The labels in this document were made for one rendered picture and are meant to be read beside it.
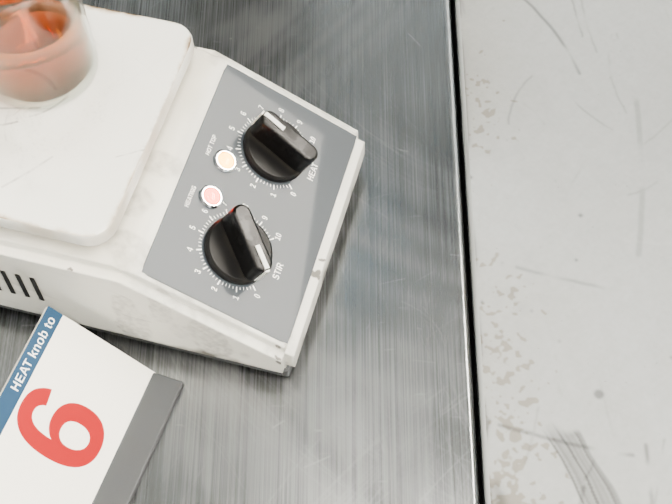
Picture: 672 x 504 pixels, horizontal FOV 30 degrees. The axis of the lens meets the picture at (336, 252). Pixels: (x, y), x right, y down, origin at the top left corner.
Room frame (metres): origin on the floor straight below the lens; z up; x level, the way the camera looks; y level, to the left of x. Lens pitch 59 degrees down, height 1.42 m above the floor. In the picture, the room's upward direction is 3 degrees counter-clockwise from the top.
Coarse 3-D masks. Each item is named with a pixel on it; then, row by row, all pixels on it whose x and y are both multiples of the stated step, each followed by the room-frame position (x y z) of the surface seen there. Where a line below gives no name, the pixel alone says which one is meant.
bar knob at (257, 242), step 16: (240, 208) 0.30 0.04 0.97; (224, 224) 0.30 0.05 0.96; (240, 224) 0.29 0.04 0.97; (256, 224) 0.30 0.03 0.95; (208, 240) 0.29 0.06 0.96; (224, 240) 0.29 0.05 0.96; (240, 240) 0.29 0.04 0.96; (256, 240) 0.28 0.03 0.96; (208, 256) 0.28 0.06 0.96; (224, 256) 0.28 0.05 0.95; (240, 256) 0.28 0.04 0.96; (256, 256) 0.28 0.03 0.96; (272, 256) 0.29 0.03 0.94; (224, 272) 0.28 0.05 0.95; (240, 272) 0.28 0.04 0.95; (256, 272) 0.27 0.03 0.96
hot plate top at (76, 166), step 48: (144, 48) 0.37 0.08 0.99; (192, 48) 0.38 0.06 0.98; (96, 96) 0.35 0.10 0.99; (144, 96) 0.35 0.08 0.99; (0, 144) 0.32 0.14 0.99; (48, 144) 0.32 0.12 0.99; (96, 144) 0.32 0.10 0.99; (144, 144) 0.32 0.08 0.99; (0, 192) 0.30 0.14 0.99; (48, 192) 0.30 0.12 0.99; (96, 192) 0.30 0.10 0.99; (96, 240) 0.28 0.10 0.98
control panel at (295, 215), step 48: (240, 96) 0.37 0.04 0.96; (240, 144) 0.34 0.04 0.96; (336, 144) 0.35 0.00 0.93; (192, 192) 0.31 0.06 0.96; (240, 192) 0.32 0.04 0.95; (288, 192) 0.32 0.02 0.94; (336, 192) 0.33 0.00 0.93; (192, 240) 0.29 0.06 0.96; (288, 240) 0.30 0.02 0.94; (192, 288) 0.27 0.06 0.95; (240, 288) 0.27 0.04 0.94; (288, 288) 0.28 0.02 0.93; (288, 336) 0.25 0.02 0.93
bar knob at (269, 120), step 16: (272, 112) 0.35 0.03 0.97; (256, 128) 0.34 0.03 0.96; (272, 128) 0.34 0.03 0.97; (288, 128) 0.34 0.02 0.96; (256, 144) 0.34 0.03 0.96; (272, 144) 0.34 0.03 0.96; (288, 144) 0.33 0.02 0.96; (304, 144) 0.34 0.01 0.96; (256, 160) 0.33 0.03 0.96; (272, 160) 0.33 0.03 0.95; (288, 160) 0.33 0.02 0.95; (304, 160) 0.33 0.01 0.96; (272, 176) 0.33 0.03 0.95; (288, 176) 0.33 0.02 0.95
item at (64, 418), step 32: (64, 352) 0.25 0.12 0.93; (96, 352) 0.26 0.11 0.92; (32, 384) 0.24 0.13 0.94; (64, 384) 0.24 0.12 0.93; (96, 384) 0.24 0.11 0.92; (128, 384) 0.25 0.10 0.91; (32, 416) 0.22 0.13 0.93; (64, 416) 0.23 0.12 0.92; (96, 416) 0.23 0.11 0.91; (0, 448) 0.21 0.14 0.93; (32, 448) 0.21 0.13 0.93; (64, 448) 0.21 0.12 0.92; (96, 448) 0.21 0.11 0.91; (0, 480) 0.19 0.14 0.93; (32, 480) 0.20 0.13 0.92; (64, 480) 0.20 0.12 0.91
